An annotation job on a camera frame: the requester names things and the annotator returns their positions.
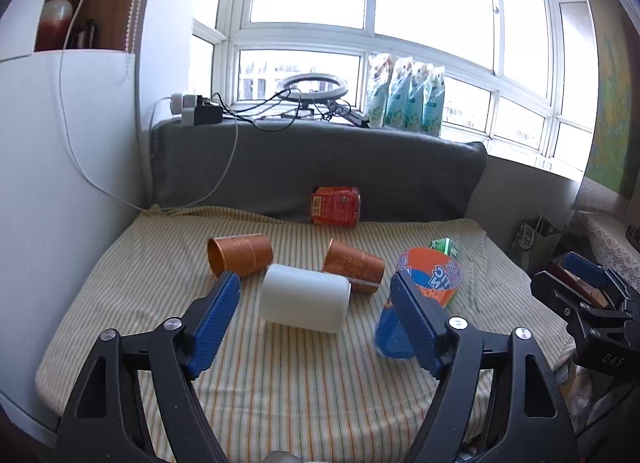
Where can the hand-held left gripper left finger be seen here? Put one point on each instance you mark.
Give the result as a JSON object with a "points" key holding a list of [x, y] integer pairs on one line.
{"points": [[215, 323]]}

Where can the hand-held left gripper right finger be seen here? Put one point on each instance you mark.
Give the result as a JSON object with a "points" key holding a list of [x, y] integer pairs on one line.
{"points": [[415, 323]]}

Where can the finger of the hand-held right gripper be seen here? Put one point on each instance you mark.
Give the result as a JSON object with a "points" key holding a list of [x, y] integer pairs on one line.
{"points": [[555, 293], [587, 268]]}

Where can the white cup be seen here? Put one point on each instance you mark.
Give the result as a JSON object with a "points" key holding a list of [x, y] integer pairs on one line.
{"points": [[305, 298]]}

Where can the blue and orange paper cup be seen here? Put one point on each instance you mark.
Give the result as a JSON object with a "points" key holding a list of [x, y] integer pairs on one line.
{"points": [[435, 283]]}

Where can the plain orange cup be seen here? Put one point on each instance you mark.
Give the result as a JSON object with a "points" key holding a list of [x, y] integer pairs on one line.
{"points": [[245, 253]]}

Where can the patterned orange cup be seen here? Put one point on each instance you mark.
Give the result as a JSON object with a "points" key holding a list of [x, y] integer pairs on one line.
{"points": [[352, 265]]}

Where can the white patterned cloth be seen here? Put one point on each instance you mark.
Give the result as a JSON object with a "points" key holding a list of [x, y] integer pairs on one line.
{"points": [[610, 238]]}

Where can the green paper bag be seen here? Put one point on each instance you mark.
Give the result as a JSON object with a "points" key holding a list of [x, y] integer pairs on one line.
{"points": [[530, 248]]}

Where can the green carton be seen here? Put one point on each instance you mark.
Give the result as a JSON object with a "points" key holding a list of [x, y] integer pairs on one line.
{"points": [[447, 247]]}

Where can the striped blanket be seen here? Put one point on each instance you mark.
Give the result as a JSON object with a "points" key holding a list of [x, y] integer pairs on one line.
{"points": [[300, 393]]}

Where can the red snack packet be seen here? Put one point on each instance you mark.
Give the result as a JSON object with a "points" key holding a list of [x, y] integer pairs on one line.
{"points": [[336, 205]]}

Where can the grey cushion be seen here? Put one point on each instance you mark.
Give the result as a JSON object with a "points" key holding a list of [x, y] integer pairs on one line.
{"points": [[300, 158]]}

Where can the white charger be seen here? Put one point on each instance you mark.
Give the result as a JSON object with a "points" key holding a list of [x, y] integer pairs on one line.
{"points": [[188, 118]]}

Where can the black power adapter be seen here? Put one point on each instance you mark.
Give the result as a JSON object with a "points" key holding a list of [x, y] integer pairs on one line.
{"points": [[207, 115]]}

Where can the light blue packet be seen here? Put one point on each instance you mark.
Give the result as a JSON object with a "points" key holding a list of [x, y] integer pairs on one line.
{"points": [[416, 103], [376, 93], [399, 98], [433, 105]]}

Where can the red and white vase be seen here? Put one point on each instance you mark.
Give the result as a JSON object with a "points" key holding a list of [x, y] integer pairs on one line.
{"points": [[57, 18]]}

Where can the wall painting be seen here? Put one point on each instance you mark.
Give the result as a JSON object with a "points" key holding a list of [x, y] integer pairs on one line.
{"points": [[612, 118]]}

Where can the white window frame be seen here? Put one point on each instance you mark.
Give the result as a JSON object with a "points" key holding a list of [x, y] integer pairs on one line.
{"points": [[295, 38]]}

